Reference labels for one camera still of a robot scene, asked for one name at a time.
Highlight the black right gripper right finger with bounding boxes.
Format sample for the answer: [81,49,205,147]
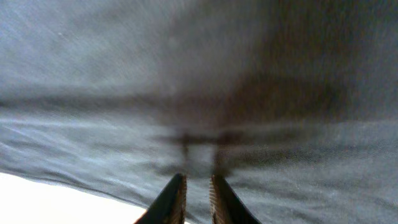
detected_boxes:
[209,175,261,224]

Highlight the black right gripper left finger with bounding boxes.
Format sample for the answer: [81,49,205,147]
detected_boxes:
[134,174,187,224]

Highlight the black t-shirt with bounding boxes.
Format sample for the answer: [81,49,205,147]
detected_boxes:
[1,0,397,223]

